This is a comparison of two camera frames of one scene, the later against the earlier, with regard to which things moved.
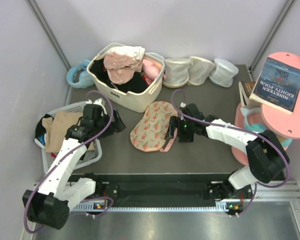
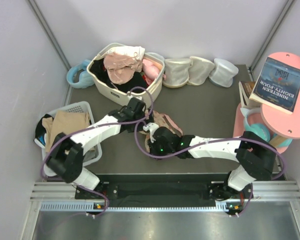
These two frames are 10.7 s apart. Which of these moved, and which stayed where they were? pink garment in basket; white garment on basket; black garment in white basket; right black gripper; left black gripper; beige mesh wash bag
Moved: right black gripper; left black gripper
Stayed: white garment on basket; black garment in white basket; pink garment in basket; beige mesh wash bag
